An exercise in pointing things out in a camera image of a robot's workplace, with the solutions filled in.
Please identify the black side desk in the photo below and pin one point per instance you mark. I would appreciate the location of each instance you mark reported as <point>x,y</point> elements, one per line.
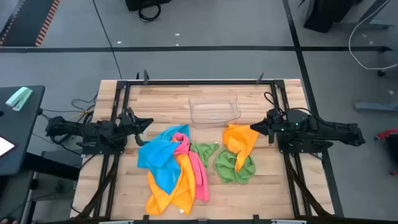
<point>18,130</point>

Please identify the pink microfiber towel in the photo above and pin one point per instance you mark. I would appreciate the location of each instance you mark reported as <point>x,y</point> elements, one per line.
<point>199,174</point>

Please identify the orange-striped black floor mat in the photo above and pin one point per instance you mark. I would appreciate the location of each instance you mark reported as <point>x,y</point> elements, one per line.
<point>28,21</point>

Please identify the black equipment stand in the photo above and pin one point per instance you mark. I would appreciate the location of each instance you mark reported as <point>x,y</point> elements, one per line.
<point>53,165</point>

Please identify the black equipment cabinet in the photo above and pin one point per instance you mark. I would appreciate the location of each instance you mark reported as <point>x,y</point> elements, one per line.
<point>323,15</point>

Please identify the small green microfiber towel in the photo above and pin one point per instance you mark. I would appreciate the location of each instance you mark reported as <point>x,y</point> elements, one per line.
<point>203,151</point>

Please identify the large green microfiber towel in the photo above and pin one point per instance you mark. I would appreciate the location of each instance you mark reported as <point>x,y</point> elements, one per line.
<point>225,168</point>

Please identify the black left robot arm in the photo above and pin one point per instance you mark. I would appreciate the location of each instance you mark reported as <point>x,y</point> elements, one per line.
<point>93,130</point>

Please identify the orange microfiber towel with label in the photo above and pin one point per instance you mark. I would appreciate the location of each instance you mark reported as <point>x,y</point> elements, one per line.
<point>183,186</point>

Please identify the red chair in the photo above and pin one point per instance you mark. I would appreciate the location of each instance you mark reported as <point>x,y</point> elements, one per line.
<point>387,133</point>

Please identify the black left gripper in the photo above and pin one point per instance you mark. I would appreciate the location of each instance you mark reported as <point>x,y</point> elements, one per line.
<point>127,123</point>

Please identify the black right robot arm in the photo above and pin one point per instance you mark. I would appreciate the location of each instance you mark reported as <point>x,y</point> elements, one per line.
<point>326,129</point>

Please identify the blue microfiber towel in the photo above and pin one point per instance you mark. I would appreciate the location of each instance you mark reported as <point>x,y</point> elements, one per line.
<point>158,155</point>

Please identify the white light bar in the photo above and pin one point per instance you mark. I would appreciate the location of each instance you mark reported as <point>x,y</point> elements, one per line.
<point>116,222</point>
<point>289,222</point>

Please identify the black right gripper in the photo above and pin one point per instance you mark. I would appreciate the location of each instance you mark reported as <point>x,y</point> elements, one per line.
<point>276,126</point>

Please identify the black equipment box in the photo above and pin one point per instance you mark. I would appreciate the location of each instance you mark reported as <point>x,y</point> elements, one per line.
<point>140,3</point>

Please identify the mint green stapler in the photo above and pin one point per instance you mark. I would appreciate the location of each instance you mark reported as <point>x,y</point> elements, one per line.
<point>18,98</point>

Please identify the grey metal desk foot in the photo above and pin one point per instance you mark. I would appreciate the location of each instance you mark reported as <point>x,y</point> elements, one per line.
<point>376,106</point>

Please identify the clear plastic bin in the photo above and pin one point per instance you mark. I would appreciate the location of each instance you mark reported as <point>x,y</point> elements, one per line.
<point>214,109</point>

